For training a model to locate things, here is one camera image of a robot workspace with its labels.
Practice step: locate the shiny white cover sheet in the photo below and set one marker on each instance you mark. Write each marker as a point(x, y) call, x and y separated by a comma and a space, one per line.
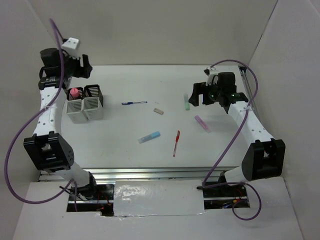
point(158, 198)

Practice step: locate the green highlighter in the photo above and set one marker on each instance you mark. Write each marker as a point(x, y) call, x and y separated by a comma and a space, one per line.
point(186, 102)

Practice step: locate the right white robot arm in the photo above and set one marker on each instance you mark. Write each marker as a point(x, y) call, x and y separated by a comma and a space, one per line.
point(264, 157)

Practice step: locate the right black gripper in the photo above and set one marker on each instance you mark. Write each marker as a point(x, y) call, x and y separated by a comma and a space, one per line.
point(199, 88)

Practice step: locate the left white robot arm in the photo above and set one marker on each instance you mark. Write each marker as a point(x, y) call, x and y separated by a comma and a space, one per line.
point(47, 148)

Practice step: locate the blue highlighter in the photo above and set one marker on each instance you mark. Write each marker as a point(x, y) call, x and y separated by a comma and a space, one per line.
point(149, 137)

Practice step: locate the white slatted organizer container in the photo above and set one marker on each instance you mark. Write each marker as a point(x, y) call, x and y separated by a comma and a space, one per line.
point(89, 107)

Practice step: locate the aluminium rail frame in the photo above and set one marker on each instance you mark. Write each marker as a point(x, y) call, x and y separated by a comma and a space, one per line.
point(109, 147)

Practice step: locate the grey eraser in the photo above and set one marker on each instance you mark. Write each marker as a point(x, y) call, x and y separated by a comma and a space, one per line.
point(158, 111)

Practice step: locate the red ballpoint pen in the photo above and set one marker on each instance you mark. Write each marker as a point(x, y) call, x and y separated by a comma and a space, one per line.
point(176, 143)

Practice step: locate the purple highlighter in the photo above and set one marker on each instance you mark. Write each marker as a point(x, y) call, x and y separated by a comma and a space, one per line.
point(202, 124)

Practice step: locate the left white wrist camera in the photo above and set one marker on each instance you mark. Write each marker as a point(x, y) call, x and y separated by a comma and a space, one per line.
point(71, 46)

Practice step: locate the blue ballpoint pen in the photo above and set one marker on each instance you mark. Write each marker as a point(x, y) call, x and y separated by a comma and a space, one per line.
point(133, 102)

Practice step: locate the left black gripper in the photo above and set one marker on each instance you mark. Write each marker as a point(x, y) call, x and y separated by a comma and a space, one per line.
point(83, 72)

